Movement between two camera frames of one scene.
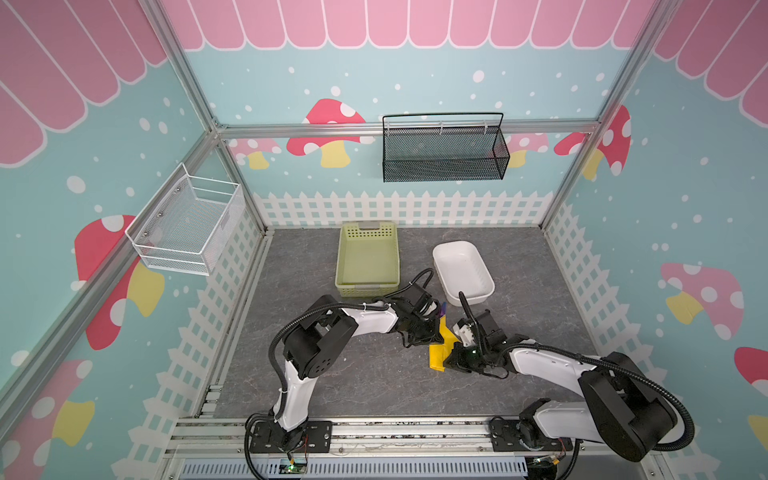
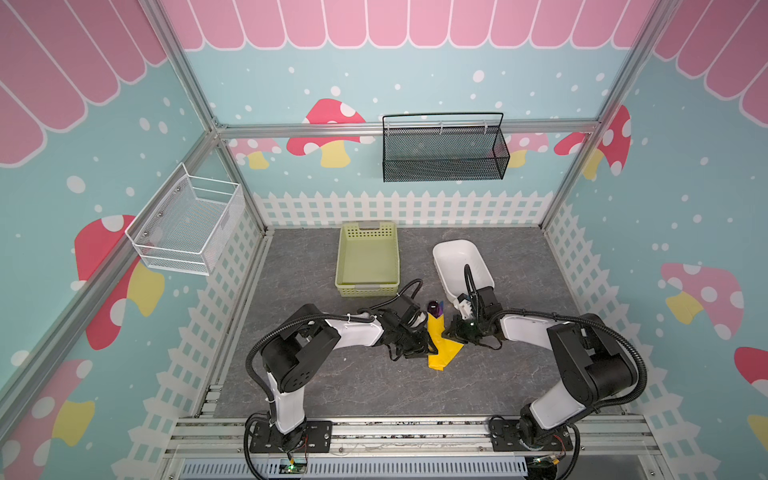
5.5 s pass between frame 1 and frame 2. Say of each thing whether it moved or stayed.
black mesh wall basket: stayed
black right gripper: moved
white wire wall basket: stayed
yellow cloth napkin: stayed
